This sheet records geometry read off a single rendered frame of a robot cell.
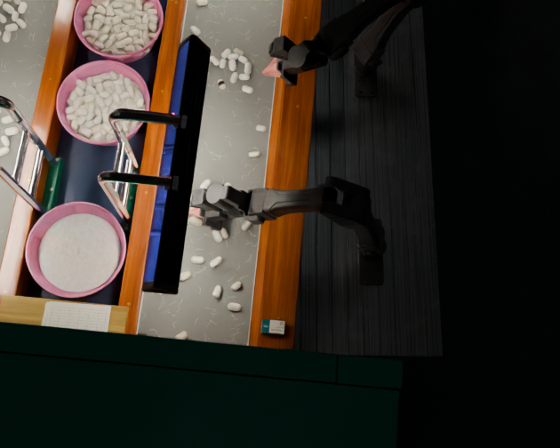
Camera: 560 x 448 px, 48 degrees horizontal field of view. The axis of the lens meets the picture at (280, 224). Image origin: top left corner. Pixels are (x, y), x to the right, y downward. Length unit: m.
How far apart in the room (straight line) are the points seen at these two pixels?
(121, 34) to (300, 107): 0.59
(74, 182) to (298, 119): 0.68
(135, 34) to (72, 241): 0.67
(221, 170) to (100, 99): 0.42
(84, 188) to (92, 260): 0.24
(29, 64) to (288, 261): 0.97
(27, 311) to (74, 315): 0.12
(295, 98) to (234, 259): 0.51
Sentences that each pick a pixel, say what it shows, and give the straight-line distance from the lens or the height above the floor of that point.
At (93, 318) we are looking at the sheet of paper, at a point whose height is 0.78.
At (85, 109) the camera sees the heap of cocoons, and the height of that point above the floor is 0.74.
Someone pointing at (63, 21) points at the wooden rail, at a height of 0.77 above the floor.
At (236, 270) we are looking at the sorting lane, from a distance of 1.76.
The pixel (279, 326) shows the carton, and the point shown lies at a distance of 1.69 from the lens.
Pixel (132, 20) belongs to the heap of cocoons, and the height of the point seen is 0.74.
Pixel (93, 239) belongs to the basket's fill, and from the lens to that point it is 1.84.
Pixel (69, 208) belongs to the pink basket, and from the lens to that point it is 1.86.
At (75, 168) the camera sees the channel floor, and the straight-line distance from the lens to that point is 1.97.
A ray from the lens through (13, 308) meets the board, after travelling 1.80.
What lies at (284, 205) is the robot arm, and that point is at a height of 1.00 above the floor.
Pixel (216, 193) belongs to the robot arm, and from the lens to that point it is 1.60.
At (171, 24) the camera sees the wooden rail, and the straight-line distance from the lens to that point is 2.04.
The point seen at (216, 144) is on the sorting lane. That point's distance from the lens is 1.87.
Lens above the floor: 2.46
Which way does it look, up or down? 74 degrees down
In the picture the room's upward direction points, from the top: 13 degrees clockwise
